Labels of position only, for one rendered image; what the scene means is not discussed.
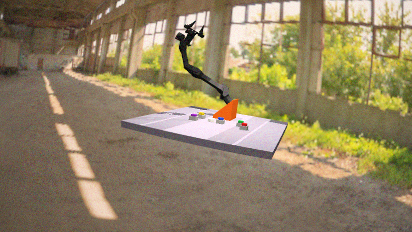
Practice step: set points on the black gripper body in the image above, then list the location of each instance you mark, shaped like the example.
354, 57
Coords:
199, 34

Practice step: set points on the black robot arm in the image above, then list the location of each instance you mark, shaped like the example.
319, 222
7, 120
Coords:
196, 72

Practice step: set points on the red button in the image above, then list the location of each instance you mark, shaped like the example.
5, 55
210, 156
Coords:
243, 126

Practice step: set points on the yellow button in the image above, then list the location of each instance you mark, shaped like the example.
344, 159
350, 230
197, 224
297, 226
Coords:
201, 115

